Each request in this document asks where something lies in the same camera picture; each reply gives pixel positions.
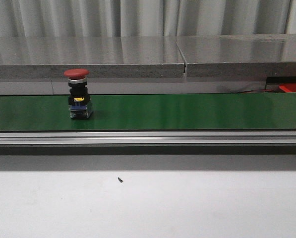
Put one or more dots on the green conveyor belt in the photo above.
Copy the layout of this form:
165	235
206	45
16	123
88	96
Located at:
152	112

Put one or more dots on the red plastic tray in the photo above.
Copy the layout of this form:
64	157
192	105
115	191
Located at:
288	87

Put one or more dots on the red mushroom push button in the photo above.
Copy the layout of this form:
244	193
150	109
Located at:
79	101

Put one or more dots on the white pleated curtain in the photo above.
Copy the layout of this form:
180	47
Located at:
115	18

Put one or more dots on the aluminium conveyor frame rail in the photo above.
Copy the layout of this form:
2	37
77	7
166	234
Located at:
151	138

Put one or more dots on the grey stone shelf slab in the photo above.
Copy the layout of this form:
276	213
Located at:
149	57

